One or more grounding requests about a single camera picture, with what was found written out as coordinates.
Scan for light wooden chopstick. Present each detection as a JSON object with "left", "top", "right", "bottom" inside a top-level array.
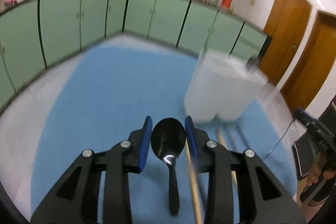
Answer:
[{"left": 185, "top": 141, "right": 203, "bottom": 224}]

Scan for wooden door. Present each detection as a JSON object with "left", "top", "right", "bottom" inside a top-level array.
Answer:
[
  {"left": 259, "top": 0, "right": 312, "bottom": 85},
  {"left": 281, "top": 11, "right": 335, "bottom": 114}
]

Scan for white double utensil holder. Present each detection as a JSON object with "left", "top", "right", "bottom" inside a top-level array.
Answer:
[{"left": 183, "top": 49, "right": 268, "bottom": 123}]

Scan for lower green cabinets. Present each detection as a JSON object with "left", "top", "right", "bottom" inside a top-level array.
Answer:
[{"left": 1, "top": 0, "right": 272, "bottom": 109}]

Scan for right hand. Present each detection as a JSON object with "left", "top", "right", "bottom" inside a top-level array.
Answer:
[{"left": 307, "top": 153, "right": 335, "bottom": 207}]

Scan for blue table mat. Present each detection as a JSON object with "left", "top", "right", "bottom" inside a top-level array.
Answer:
[{"left": 31, "top": 46, "right": 297, "bottom": 223}]

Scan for black plastic spoon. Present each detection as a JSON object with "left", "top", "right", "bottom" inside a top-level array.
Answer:
[{"left": 151, "top": 118, "right": 186, "bottom": 216}]

